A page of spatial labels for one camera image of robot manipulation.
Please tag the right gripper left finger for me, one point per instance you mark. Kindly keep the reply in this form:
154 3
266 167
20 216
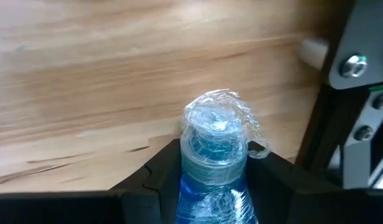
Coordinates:
154 186

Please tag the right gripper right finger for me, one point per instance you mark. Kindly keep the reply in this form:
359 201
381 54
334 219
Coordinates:
272 193

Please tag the blue dish soap bottle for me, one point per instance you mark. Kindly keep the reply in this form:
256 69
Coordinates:
213 174

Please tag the white cylindrical object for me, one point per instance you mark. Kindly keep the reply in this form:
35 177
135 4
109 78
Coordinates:
314 53

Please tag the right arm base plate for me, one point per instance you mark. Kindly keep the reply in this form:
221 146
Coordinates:
365 28

